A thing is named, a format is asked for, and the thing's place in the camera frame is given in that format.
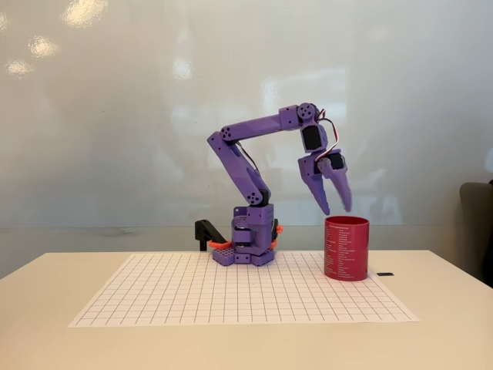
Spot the red white black servo cable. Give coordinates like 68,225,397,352
314,109,342,163

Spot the white grid paper sheet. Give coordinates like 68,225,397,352
67,252,421,329

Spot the dark chair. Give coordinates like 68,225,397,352
459,180,493,290

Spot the black orange table clamp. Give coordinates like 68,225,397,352
194,218,233,252
268,217,285,250

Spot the red cup with white print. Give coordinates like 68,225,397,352
324,215,371,283

